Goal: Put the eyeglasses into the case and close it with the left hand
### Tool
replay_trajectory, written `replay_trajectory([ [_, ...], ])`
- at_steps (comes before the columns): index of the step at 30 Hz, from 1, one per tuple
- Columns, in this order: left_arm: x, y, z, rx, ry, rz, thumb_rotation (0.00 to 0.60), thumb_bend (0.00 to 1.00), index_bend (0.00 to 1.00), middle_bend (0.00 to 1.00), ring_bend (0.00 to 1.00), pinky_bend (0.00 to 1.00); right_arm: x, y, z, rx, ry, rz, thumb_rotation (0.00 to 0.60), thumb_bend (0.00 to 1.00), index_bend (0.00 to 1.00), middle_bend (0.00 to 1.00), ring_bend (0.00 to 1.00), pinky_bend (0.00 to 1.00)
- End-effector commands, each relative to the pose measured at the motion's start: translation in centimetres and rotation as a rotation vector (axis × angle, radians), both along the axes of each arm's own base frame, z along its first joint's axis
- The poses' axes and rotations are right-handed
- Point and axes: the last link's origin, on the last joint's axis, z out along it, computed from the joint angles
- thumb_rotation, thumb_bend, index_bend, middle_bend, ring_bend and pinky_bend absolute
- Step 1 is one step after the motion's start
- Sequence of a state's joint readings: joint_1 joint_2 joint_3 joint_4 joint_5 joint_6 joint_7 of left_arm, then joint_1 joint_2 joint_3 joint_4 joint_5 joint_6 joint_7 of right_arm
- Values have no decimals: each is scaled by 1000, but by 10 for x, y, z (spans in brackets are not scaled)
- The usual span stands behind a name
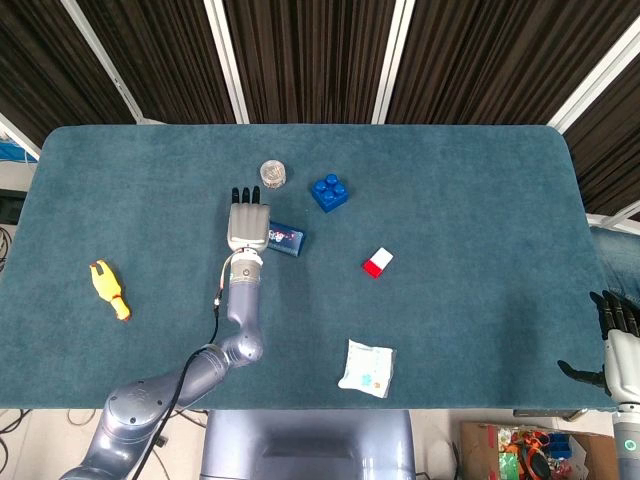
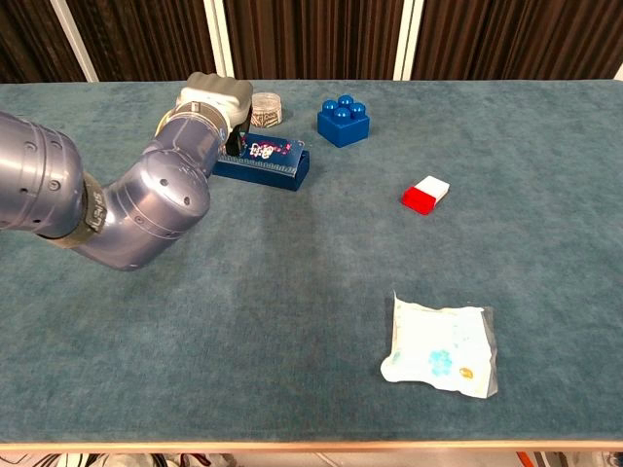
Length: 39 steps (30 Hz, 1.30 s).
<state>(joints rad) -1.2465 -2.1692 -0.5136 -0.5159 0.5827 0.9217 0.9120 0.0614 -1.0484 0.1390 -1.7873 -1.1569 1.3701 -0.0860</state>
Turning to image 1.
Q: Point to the clear round plastic jar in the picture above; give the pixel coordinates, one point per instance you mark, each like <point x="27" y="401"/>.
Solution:
<point x="273" y="174"/>

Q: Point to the white aluminium frame bar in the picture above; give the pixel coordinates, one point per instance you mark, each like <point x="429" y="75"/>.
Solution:
<point x="615" y="217"/>

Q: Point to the brown cardboard box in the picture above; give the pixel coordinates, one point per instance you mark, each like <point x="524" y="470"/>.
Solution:
<point x="480" y="450"/>

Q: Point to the blue-green table cloth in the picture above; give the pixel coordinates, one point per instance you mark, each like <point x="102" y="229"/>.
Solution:
<point x="450" y="200"/>

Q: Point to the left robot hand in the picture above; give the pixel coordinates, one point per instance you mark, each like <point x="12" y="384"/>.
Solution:
<point x="247" y="225"/>

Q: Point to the dark brown pleated curtain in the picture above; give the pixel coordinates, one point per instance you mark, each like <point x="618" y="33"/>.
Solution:
<point x="310" y="55"/>

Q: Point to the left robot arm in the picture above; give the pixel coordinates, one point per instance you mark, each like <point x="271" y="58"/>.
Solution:
<point x="242" y="305"/>

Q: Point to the white plastic packet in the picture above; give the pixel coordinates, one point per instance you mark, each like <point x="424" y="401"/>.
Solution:
<point x="367" y="367"/>

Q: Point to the blue plastic building block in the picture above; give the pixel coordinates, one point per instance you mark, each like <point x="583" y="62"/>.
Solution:
<point x="327" y="197"/>

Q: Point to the red and white block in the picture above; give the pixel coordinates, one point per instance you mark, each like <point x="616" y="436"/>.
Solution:
<point x="376" y="264"/>

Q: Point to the yellow rubber chicken toy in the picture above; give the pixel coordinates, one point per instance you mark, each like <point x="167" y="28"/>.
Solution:
<point x="107" y="287"/>

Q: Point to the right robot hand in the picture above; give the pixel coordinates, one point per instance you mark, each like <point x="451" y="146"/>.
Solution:
<point x="625" y="370"/>

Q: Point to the blue denim fabric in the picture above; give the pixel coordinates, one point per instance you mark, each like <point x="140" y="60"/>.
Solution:
<point x="615" y="255"/>

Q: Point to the grey-blue robot torso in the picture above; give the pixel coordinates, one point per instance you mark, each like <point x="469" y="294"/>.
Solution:
<point x="310" y="445"/>

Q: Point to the blue cardboard box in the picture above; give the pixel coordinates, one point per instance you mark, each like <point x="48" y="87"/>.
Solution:
<point x="287" y="240"/>

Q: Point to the blue plastic bin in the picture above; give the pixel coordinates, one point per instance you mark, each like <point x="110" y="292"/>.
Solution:
<point x="559" y="445"/>

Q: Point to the blue bundle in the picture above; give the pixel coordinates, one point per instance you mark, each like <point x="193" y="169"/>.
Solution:
<point x="12" y="150"/>

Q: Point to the white aluminium frame post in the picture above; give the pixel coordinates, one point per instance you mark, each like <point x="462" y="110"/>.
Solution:
<point x="227" y="60"/>
<point x="102" y="57"/>
<point x="595" y="75"/>
<point x="392" y="60"/>
<point x="17" y="135"/>

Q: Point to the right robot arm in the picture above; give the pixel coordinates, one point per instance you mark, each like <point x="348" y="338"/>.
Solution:
<point x="629" y="445"/>

